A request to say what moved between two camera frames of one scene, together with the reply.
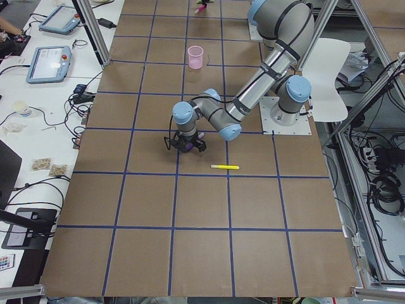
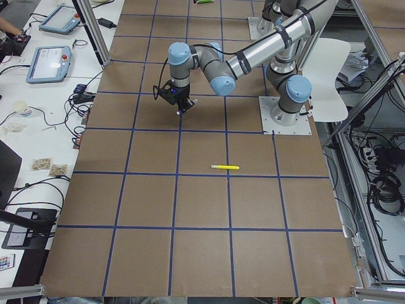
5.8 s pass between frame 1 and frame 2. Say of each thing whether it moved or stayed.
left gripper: moved
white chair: stayed
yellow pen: stayed
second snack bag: stayed
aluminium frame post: stayed
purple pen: moved
